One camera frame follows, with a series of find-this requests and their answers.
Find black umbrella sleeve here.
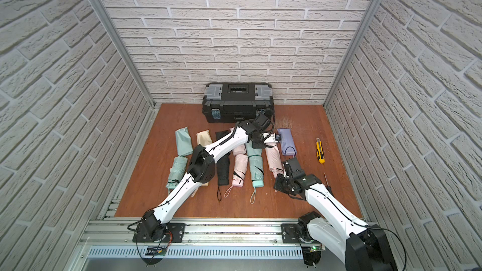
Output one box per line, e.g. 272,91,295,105
215,130,231,141

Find mint green sleeved umbrella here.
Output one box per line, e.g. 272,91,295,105
249,154,264,205

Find black sleeved umbrella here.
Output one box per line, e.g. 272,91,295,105
216,154,230,201

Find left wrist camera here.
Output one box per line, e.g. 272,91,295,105
253,108,281,142

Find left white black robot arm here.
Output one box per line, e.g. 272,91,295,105
128,115,274,243

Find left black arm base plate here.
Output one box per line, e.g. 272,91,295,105
133,223,186,243

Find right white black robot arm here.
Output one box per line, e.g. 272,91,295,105
274,158,397,270

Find cream umbrella sleeve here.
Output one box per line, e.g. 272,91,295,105
197,129,213,147

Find light pink sleeved umbrella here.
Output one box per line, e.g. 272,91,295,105
270,168,284,178

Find lavender sleeved umbrella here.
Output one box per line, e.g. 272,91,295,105
277,128,297,156

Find yellow utility knife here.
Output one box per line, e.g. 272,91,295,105
316,138,325,164

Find cream sleeved umbrella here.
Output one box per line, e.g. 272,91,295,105
191,180,210,198

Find yellow black screwdriver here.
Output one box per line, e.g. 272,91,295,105
324,174,333,194

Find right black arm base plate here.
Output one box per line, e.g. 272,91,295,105
281,223,320,245

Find black plastic toolbox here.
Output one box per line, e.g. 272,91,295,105
202,82,274,123

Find aluminium mounting rail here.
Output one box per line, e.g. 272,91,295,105
73,218,327,264

